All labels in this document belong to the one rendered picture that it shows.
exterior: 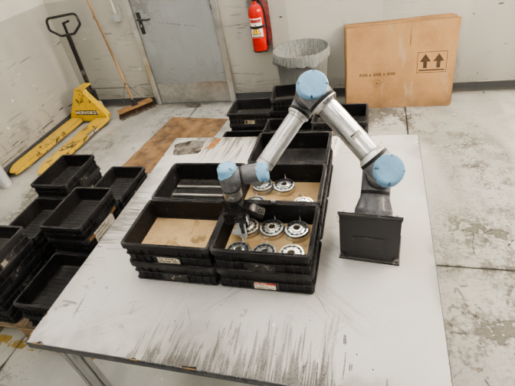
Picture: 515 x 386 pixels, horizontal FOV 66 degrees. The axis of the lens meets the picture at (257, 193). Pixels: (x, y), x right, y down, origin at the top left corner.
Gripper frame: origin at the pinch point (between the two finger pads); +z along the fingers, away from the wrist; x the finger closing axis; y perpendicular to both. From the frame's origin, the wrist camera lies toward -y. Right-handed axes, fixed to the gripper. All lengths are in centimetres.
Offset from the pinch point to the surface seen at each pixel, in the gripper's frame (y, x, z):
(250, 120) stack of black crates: 33, -186, 43
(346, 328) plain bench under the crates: -40, 35, 15
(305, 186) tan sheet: -23.5, -33.4, 1.9
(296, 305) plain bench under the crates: -20.8, 25.5, 15.0
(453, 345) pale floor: -94, -2, 85
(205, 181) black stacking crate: 30, -42, 2
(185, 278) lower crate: 26.7, 15.4, 11.1
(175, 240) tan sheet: 33.1, 1.4, 1.8
